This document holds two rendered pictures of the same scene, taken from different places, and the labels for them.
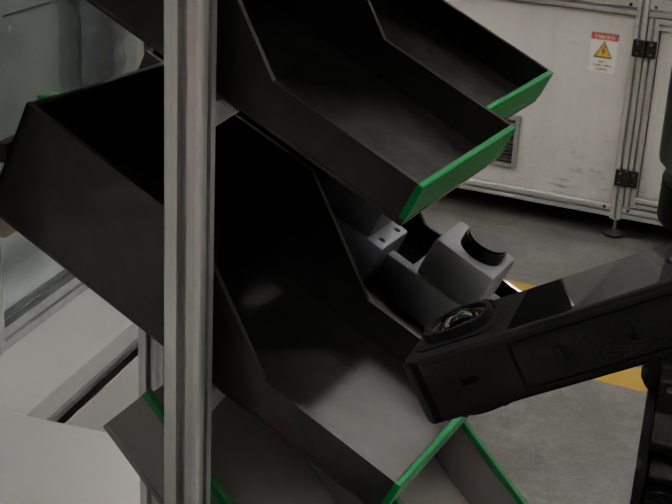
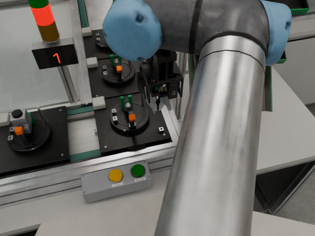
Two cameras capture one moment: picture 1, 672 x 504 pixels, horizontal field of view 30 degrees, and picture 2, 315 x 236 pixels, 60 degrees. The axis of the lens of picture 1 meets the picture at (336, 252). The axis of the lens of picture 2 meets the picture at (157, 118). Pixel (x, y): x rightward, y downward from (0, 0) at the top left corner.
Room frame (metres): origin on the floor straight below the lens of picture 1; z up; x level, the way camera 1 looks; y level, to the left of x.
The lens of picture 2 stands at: (0.15, -0.51, 1.72)
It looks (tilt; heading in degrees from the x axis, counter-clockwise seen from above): 50 degrees down; 59
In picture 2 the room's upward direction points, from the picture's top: straight up
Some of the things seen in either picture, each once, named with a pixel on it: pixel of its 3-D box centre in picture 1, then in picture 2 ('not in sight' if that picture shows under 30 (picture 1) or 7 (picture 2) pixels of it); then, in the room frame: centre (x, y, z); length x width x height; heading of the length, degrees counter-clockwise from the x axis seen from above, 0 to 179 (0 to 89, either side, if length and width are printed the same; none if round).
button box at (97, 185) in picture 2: not in sight; (116, 180); (0.24, -0.09, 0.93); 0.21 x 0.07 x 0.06; 164
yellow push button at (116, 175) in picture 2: not in sight; (116, 176); (0.24, -0.09, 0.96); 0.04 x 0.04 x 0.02
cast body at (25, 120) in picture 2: not in sight; (20, 117); (0.06, 0.19, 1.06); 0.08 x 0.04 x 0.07; 74
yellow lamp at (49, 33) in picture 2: not in sight; (48, 29); (0.23, 0.26, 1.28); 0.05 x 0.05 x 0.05
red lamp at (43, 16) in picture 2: not in sight; (42, 12); (0.23, 0.26, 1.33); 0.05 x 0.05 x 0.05
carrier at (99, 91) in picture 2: not in sight; (117, 66); (0.45, 0.32, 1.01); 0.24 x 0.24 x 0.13; 74
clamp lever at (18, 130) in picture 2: not in sight; (22, 134); (0.05, 0.14, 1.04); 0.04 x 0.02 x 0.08; 74
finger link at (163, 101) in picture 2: not in sight; (166, 100); (0.38, -0.14, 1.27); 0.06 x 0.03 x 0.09; 74
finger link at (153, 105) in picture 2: not in sight; (153, 103); (0.35, -0.14, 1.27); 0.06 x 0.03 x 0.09; 74
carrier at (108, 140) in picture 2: not in sight; (128, 110); (0.38, 0.09, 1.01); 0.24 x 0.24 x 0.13; 74
